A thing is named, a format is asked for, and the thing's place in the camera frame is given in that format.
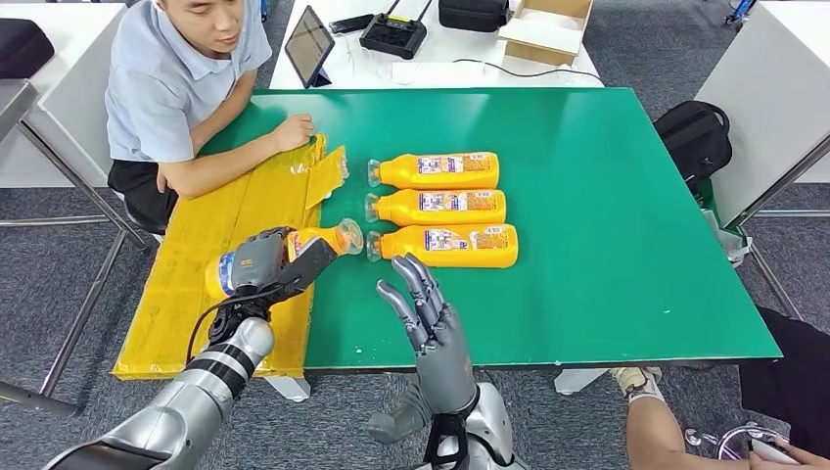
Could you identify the person's right hand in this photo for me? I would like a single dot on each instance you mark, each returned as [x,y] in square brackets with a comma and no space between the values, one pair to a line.
[295,134]

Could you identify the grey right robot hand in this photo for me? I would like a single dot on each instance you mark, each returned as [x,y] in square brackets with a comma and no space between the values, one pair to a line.
[447,370]

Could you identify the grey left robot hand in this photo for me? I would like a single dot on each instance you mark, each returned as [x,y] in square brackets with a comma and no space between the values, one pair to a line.
[259,266]

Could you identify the orange detergent bottle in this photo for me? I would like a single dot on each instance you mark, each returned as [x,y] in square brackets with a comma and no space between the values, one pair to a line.
[402,174]
[402,209]
[402,250]
[324,240]

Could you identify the white handheld device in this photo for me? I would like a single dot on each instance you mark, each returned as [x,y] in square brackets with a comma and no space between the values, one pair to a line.
[775,452]

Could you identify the person's right forearm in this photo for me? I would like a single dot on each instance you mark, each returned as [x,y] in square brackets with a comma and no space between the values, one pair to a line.
[220,167]

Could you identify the yellow taped cardboard flap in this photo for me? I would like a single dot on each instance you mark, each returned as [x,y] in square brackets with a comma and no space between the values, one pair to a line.
[326,175]

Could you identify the yellow taped cardboard board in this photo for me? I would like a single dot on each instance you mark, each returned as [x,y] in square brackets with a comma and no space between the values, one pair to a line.
[194,227]

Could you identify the black tablet on stand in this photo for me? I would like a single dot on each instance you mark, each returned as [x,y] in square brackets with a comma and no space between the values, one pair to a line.
[308,45]

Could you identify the black phone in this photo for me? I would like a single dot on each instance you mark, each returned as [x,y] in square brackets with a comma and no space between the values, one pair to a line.
[351,23]

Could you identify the black controller with antennas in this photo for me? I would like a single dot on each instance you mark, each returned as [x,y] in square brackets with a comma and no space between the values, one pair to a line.
[393,35]

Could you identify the person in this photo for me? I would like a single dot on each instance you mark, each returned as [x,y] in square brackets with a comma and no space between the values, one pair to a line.
[655,434]
[155,84]

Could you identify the white desk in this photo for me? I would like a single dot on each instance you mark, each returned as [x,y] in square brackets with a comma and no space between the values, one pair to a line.
[465,46]
[71,97]
[778,78]

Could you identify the black zip case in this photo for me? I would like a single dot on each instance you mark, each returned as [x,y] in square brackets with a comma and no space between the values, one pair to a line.
[474,13]

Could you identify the chrome chair base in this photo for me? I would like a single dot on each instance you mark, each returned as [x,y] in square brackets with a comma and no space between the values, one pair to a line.
[692,439]

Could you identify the open cardboard box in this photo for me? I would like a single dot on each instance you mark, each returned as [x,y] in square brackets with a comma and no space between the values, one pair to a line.
[539,54]

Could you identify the white foam sheet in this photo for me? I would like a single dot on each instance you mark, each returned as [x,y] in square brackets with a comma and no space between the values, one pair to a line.
[543,31]

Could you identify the black bag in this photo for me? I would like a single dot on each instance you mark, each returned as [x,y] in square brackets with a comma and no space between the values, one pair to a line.
[23,46]

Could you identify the clear plastic bag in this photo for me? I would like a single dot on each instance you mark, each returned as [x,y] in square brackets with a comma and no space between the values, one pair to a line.
[727,242]

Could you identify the black backpack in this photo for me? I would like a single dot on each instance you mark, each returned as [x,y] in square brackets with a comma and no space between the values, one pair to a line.
[692,141]

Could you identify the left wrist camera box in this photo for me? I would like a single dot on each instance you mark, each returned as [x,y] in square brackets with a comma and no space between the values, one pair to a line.
[311,263]

